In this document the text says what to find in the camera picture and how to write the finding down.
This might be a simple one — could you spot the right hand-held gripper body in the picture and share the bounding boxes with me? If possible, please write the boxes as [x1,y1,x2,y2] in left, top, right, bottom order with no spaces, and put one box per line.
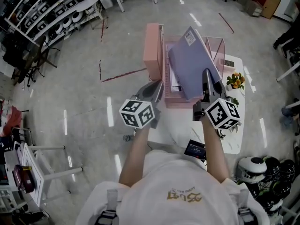
[192,95,241,130]

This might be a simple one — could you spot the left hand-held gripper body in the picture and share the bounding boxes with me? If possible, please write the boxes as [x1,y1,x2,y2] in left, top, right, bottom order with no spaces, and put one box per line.
[119,93,162,130]

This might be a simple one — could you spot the pink document tray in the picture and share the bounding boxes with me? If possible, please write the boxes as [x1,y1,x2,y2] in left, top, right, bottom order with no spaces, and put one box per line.
[161,38,211,109]

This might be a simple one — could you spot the purple notebook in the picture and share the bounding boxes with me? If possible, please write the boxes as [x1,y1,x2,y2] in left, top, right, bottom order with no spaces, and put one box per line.
[168,26,222,103]

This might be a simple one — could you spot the person's left forearm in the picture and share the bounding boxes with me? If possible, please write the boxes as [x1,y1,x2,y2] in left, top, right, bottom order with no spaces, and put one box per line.
[119,125,150,187]

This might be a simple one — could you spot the person's right forearm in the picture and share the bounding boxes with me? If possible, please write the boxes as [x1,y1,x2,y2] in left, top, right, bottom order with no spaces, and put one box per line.
[201,116,230,185]

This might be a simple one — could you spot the orange flower potted plant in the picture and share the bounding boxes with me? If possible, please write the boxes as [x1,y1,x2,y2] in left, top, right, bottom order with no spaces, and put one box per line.
[226,72,246,90]

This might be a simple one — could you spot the white paper sheets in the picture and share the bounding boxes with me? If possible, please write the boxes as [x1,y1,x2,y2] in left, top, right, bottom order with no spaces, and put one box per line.
[165,43,182,93]

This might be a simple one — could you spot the pink file box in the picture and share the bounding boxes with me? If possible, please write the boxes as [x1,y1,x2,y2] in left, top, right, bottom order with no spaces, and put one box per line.
[143,23,164,81]

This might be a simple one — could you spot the black screen device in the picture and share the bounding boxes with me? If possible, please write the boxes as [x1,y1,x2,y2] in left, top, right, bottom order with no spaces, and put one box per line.
[184,139,207,161]

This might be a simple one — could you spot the pile of black white helmets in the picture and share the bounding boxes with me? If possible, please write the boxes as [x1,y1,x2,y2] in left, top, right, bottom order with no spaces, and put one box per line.
[235,155,298,218]

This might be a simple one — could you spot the white office desk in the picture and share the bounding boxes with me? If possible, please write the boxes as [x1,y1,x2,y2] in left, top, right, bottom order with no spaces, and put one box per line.
[276,60,300,82]

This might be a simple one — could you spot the person's white shirt torso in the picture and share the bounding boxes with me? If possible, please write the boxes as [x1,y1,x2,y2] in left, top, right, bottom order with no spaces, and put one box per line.
[76,149,270,225]

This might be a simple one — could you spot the grey drawer box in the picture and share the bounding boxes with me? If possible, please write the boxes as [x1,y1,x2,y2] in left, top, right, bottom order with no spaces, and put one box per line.
[246,0,262,17]

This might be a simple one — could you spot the brown wooden cabinet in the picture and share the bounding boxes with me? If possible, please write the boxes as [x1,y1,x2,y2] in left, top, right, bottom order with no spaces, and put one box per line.
[255,0,282,20]

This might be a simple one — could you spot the rows of shelved headsets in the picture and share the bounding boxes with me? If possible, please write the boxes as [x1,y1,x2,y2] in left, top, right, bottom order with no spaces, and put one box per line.
[9,0,94,41]

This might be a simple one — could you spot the white oval side table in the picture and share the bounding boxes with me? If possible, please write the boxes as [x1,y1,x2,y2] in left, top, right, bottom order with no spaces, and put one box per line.
[76,0,110,30]

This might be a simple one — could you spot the black swivel chair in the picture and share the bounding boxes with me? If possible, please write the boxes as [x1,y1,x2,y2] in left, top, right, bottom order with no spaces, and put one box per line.
[2,31,58,88]

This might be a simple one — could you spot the white tilted work table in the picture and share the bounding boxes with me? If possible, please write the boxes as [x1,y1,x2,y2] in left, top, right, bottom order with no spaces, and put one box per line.
[20,142,84,207]

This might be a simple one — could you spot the red cloth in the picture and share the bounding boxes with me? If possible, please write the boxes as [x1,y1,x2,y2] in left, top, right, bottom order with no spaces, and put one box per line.
[3,105,24,137]

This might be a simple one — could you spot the maroon device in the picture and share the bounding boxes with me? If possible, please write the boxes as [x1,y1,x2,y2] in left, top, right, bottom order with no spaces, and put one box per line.
[13,164,36,194]

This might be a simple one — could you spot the white equipment trolley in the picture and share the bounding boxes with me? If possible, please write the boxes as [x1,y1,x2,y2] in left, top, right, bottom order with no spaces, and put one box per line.
[0,146,30,218]

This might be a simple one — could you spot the white metal shelving unit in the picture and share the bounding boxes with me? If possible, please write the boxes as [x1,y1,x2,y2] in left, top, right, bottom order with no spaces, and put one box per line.
[4,0,104,45]

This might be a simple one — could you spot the grey harness strap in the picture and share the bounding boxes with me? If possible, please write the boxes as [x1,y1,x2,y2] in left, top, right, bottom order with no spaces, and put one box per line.
[97,188,120,225]
[236,188,256,225]

